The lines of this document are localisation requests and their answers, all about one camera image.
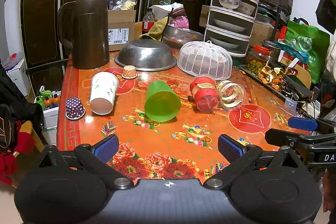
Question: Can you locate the green plastic cup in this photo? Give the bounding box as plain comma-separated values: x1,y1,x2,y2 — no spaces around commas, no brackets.
145,80,181,123

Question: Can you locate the white paper cup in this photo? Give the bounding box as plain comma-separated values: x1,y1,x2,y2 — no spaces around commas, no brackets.
89,72,119,115

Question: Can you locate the purple polka dot cupcake liner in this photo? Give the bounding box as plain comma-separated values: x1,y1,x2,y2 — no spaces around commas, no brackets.
65,97,86,120

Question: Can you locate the black tray with peels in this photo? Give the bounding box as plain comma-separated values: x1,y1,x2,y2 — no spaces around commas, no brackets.
239,65,313,102

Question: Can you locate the clear glass jar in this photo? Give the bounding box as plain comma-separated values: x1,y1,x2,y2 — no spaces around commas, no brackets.
217,80,246,109

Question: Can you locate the white foam box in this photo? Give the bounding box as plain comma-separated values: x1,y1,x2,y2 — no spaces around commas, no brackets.
34,90,62,146

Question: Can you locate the red floral tablecloth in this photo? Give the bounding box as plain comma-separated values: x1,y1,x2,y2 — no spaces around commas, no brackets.
56,53,295,181

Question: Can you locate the red lidded plastic jar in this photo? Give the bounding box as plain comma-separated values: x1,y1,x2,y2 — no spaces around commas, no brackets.
189,75,218,112

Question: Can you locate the green shopping bag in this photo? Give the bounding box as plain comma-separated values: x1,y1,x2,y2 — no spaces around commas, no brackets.
285,18,330,84

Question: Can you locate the red lid pickle jar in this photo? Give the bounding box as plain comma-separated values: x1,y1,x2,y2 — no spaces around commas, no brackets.
247,45,269,75

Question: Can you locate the orange polka dot cupcake liner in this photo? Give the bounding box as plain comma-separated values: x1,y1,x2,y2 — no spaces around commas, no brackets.
122,65,137,79

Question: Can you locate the white mesh food cover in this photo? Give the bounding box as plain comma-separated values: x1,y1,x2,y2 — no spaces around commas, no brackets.
177,40,232,80

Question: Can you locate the brown thermos jug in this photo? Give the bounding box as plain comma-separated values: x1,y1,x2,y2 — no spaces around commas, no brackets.
57,0,109,69

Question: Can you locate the steel colander bowl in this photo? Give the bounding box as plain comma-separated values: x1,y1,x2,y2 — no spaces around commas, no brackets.
114,39,177,72

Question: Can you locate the glass pot lid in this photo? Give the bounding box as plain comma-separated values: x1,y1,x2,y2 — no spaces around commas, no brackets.
161,25,204,49

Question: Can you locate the cardboard box with label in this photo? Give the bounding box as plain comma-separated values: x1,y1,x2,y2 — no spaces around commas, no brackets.
108,10,136,52

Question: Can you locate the blue white porcelain bowl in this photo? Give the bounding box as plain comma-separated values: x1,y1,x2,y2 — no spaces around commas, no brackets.
219,0,241,10

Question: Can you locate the cola bottle red label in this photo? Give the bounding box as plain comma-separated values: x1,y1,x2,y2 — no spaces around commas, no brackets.
142,8,155,34

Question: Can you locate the white tiered dish rack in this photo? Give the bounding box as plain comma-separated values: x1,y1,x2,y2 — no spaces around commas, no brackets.
205,0,259,57

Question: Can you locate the dark wooden cabinet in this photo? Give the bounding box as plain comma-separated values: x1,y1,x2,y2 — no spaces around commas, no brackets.
20,0,116,96

